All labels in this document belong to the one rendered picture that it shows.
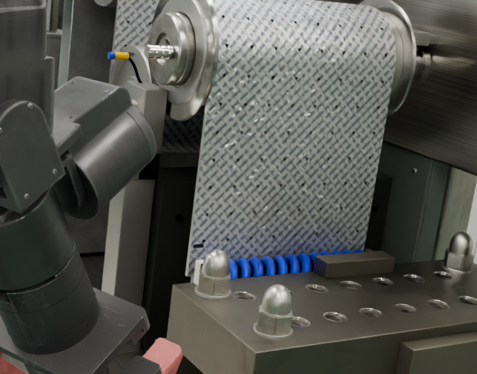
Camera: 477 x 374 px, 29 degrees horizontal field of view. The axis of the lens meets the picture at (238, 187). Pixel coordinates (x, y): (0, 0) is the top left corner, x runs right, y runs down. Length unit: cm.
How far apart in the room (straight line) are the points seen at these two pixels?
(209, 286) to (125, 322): 34
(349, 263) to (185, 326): 21
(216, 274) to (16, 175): 45
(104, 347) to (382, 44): 59
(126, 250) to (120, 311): 45
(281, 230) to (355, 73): 19
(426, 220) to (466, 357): 28
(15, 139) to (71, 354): 16
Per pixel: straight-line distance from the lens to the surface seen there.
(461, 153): 112
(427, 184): 117
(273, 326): 84
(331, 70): 101
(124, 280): 105
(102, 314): 59
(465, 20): 113
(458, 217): 140
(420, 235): 119
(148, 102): 99
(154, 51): 94
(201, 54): 94
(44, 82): 49
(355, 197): 108
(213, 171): 96
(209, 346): 88
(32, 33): 48
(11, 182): 48
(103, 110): 55
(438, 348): 92
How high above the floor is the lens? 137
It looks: 15 degrees down
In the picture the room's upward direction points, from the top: 7 degrees clockwise
